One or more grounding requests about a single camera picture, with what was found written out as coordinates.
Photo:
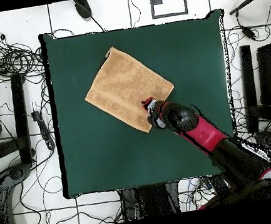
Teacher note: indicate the person's foot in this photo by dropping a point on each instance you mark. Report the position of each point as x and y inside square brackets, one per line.
[83, 8]

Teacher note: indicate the black power strip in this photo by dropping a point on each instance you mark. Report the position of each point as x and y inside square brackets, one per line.
[44, 130]

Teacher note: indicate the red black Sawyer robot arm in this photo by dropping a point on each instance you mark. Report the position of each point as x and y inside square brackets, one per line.
[205, 134]

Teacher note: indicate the black stand bar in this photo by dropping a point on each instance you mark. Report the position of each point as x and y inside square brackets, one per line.
[21, 117]
[249, 81]

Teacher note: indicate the black power adapter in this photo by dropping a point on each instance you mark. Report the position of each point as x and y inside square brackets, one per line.
[248, 32]

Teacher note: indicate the grey square floor frame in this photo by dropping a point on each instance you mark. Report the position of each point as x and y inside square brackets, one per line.
[152, 13]

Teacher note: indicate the dark green table cloth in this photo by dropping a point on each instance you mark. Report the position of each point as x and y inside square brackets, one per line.
[94, 156]

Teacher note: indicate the tan terry towel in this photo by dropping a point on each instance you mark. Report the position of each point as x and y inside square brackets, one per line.
[123, 86]

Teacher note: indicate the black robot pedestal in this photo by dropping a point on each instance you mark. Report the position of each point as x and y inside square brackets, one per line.
[152, 200]

